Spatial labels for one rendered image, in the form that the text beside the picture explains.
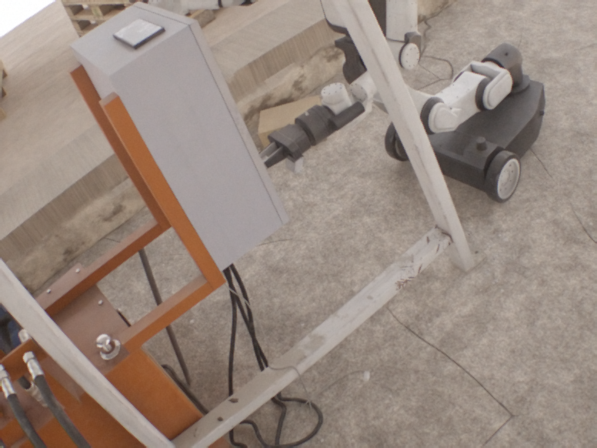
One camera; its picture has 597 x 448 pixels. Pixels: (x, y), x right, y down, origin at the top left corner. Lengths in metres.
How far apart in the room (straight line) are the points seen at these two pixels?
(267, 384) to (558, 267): 1.07
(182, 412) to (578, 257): 1.42
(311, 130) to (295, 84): 1.75
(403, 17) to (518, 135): 0.92
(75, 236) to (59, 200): 0.22
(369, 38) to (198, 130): 0.44
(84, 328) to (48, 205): 1.34
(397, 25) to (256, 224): 0.68
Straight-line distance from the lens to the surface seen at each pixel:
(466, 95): 2.42
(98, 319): 1.75
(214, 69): 1.36
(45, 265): 3.13
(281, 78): 3.27
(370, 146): 2.86
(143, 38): 1.33
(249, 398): 1.83
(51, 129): 3.73
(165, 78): 1.31
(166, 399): 1.77
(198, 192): 1.44
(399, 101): 1.58
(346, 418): 1.97
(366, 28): 1.43
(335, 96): 1.61
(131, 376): 1.66
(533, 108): 2.61
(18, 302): 1.27
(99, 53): 1.44
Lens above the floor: 1.68
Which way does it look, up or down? 39 degrees down
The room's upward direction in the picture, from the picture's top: 24 degrees counter-clockwise
